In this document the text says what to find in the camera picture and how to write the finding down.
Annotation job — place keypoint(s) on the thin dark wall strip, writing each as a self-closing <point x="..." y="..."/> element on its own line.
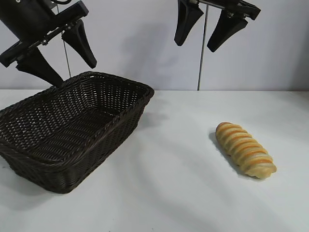
<point x="67" y="62"/>

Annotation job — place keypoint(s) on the dark brown woven wicker basket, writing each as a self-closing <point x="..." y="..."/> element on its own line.
<point x="72" y="125"/>

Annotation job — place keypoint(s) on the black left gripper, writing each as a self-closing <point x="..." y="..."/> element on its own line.
<point x="29" y="19"/>

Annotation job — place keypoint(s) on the long striped twisted bread loaf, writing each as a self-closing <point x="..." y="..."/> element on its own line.
<point x="245" y="151"/>

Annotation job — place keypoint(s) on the grey metal wall strip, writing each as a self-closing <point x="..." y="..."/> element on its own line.
<point x="202" y="60"/>

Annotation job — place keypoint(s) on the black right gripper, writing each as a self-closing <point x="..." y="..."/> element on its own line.
<point x="243" y="8"/>

